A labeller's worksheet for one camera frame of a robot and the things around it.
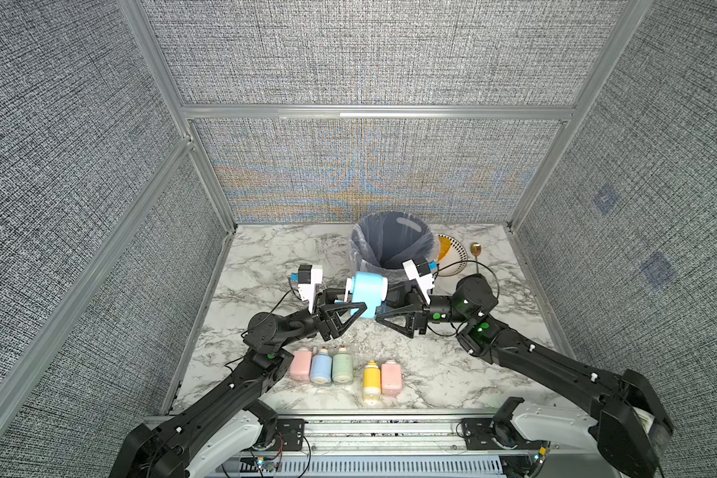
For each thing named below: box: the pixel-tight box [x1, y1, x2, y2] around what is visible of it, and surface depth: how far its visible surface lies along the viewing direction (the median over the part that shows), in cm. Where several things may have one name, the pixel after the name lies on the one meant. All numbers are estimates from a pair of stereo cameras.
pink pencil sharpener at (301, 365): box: [289, 348, 312, 382], surface depth 80 cm
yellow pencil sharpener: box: [362, 359, 382, 404], surface depth 77 cm
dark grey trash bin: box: [349, 211, 436, 284], surface depth 87 cm
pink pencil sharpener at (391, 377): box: [381, 359, 404, 396], surface depth 78 cm
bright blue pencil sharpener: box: [344, 271, 389, 319], surface depth 58 cm
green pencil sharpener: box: [332, 345, 354, 385], surface depth 79 cm
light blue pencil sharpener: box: [309, 347, 333, 386], surface depth 79 cm
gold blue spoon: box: [470, 241, 482, 274], surface depth 112 cm
